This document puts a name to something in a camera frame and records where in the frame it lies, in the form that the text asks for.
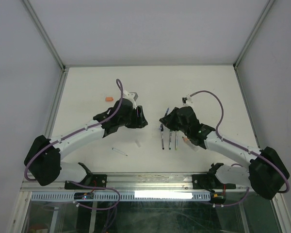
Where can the orange pen cap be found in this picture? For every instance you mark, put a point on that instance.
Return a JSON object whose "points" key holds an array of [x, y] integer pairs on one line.
{"points": [[109, 99]]}

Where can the aluminium mounting rail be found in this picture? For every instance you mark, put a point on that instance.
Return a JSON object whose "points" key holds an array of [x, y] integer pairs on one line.
{"points": [[126, 181]]}

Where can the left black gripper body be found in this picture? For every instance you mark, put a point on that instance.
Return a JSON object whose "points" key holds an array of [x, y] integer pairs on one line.
{"points": [[134, 121]]}

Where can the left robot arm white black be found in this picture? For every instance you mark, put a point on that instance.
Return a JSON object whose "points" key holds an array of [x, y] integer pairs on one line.
{"points": [[45, 157]]}

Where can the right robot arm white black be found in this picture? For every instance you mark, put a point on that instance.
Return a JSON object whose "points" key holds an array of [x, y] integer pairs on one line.
{"points": [[259, 169]]}

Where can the white slotted cable duct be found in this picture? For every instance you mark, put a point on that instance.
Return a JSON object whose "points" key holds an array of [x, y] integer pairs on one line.
{"points": [[122, 196]]}

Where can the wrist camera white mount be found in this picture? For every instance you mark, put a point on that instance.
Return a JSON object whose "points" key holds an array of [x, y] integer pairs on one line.
{"points": [[187, 101], [131, 96]]}

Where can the silver green tip pen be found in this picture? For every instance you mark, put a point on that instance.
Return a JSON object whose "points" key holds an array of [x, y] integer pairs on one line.
{"points": [[176, 140]]}

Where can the white black end pen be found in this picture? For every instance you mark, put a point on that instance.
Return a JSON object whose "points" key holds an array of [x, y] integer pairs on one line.
{"points": [[162, 138]]}

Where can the white green end pen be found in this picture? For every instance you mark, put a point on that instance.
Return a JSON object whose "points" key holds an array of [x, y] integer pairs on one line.
{"points": [[170, 140]]}

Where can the orange tip marker clear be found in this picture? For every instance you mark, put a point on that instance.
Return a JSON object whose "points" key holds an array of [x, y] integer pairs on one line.
{"points": [[190, 144]]}

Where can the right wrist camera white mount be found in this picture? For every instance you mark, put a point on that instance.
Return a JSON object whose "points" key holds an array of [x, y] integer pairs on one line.
{"points": [[187, 101]]}

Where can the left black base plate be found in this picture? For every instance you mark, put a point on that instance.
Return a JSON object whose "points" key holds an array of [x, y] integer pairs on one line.
{"points": [[97, 180]]}

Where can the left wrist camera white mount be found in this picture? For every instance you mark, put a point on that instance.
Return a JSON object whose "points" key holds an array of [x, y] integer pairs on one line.
{"points": [[131, 96]]}

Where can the dark blue barrel pen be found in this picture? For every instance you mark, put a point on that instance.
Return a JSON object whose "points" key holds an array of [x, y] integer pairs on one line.
{"points": [[161, 125]]}

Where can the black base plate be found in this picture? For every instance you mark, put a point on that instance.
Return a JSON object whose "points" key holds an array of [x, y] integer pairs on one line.
{"points": [[201, 181], [97, 180]]}

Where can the white blue end pen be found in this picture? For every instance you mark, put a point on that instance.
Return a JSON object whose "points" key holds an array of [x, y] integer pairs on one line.
{"points": [[119, 151]]}

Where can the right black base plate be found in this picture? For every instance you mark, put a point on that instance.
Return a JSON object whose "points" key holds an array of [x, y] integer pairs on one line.
{"points": [[201, 181]]}

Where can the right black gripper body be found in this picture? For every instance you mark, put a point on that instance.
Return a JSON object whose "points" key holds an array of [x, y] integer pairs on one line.
{"points": [[183, 128]]}

